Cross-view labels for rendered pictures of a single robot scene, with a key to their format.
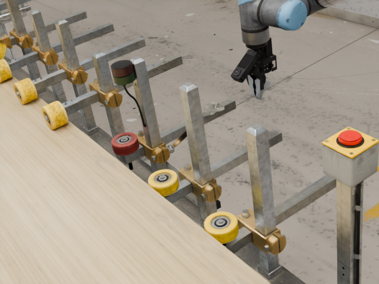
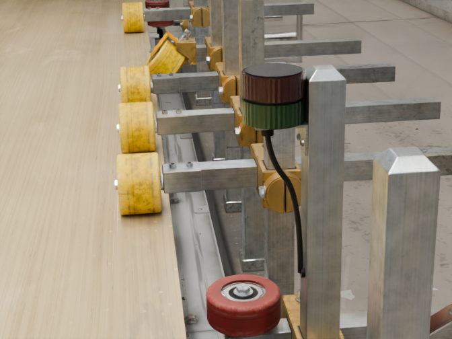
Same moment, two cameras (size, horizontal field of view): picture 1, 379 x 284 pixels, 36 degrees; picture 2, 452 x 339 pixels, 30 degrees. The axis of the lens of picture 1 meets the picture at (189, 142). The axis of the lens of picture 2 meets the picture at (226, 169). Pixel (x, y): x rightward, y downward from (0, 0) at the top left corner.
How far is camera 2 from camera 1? 0.90 m
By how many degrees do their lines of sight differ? 25
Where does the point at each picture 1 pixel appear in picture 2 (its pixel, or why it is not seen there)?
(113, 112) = (276, 226)
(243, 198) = not seen: outside the picture
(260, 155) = not seen: outside the picture
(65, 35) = (250, 28)
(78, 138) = (152, 250)
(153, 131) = (322, 296)
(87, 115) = (251, 224)
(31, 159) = (20, 258)
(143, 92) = (317, 174)
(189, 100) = (391, 207)
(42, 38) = (231, 45)
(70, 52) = not seen: hidden behind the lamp
